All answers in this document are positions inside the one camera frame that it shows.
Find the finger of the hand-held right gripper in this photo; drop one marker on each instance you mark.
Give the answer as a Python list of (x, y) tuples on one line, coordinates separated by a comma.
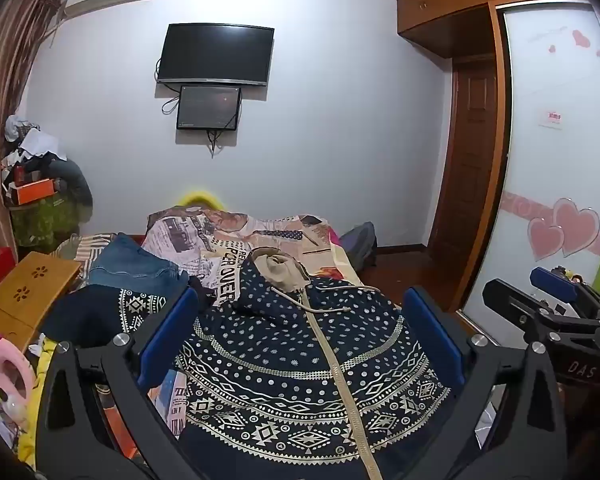
[(555, 286), (510, 300)]

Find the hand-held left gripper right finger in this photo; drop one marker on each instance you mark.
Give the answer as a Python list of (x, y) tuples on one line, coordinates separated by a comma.
[(432, 340)]

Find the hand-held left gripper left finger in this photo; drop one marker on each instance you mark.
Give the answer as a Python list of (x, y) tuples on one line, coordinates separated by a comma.
[(167, 332)]

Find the navy patterned hoodie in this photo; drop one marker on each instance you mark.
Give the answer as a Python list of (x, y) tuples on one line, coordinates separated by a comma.
[(300, 350)]

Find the pile of clothes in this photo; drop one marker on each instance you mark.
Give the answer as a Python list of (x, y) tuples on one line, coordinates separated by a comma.
[(45, 155)]

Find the black cloth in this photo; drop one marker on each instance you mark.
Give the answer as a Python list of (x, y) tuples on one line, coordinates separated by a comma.
[(202, 290)]

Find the blue jeans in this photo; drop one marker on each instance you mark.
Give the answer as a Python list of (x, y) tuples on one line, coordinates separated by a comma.
[(130, 265)]

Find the printed blanket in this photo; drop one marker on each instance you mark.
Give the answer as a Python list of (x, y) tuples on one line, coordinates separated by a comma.
[(220, 240)]

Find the striped cloth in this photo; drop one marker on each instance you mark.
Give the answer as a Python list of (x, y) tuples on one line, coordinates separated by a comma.
[(87, 245)]

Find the grey backpack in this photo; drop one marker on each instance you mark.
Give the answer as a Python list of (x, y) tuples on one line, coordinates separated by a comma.
[(357, 242)]

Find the white heart sticker sliding door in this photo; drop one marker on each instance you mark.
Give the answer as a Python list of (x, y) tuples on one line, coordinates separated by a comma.
[(545, 160)]

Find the brown wooden door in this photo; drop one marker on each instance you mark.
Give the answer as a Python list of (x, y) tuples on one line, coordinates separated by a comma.
[(472, 160)]

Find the wooden folding table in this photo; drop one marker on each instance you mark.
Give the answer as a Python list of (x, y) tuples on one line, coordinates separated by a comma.
[(30, 285)]

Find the pink plush toy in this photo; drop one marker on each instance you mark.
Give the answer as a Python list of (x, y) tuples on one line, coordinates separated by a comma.
[(7, 365)]

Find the green bag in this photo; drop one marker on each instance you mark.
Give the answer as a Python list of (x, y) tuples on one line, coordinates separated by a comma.
[(42, 222)]

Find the yellow cloth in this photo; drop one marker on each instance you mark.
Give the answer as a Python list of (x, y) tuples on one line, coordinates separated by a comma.
[(30, 430)]

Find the orange box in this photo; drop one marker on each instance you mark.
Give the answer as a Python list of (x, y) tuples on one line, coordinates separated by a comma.
[(32, 191)]

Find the wooden wardrobe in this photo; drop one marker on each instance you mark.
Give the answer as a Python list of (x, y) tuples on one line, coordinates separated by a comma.
[(445, 10)]

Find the brown striped curtain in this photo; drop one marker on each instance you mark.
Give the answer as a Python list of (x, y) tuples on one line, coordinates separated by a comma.
[(0, 85)]

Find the small black wall monitor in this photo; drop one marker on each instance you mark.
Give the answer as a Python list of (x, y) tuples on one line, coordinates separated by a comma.
[(207, 107)]

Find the black wall television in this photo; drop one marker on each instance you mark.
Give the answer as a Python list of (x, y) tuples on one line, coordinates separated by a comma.
[(215, 52)]

